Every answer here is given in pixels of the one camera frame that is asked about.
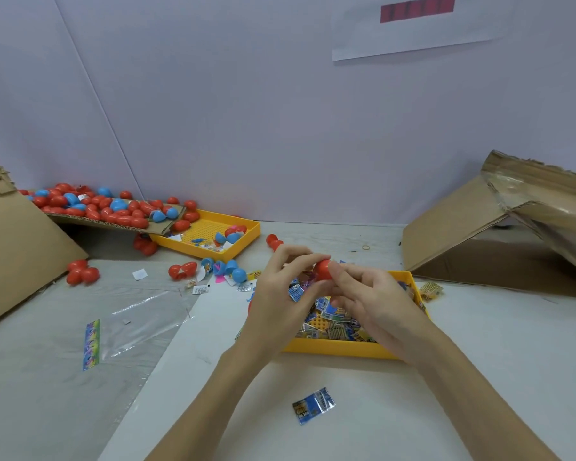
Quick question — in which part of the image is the pile of plastic eggs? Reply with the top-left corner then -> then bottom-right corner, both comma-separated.
19,182 -> 284,287

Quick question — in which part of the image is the yellow plastic tray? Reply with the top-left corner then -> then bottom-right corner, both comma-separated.
281,270 -> 430,361

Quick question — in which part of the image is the yellow label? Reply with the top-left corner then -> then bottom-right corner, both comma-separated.
419,280 -> 445,303

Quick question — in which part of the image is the clear bag with coloured label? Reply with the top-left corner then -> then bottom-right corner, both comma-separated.
83,287 -> 193,371

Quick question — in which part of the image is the brown cardboard sheet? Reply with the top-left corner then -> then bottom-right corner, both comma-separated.
46,206 -> 188,236

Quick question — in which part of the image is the tall brown cardboard box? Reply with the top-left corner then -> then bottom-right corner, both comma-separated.
0,150 -> 88,332

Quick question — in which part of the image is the person's left forearm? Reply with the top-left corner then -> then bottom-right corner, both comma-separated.
146,345 -> 275,461

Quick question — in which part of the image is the person's right hand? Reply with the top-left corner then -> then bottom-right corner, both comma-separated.
326,262 -> 435,366

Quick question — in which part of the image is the person's left hand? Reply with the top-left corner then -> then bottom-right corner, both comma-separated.
238,245 -> 332,366

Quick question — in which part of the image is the torn flattened cardboard box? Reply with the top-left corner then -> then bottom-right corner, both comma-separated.
400,149 -> 576,302

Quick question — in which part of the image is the white paper sign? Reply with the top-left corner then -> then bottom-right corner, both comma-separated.
331,0 -> 520,62

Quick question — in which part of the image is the yellow tray under eggs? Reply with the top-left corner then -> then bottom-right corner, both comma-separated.
148,209 -> 263,263

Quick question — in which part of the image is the blue packet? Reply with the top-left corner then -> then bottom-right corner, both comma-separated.
291,387 -> 336,425

